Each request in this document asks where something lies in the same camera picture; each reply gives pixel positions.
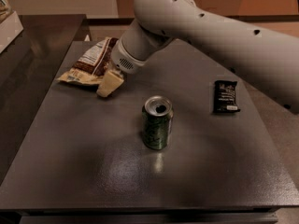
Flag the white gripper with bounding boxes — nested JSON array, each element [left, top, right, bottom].
[[96, 39, 145, 98]]

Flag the brown chip bag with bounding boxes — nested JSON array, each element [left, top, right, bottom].
[[58, 37, 118, 86]]

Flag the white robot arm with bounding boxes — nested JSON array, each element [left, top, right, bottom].
[[110, 0, 299, 114]]

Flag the black rxbar chocolate bar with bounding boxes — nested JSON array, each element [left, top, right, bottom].
[[213, 80, 240, 113]]

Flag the green soda can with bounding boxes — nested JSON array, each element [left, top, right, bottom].
[[142, 95, 174, 150]]

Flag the white box on counter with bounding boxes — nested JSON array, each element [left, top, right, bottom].
[[0, 11, 23, 53]]

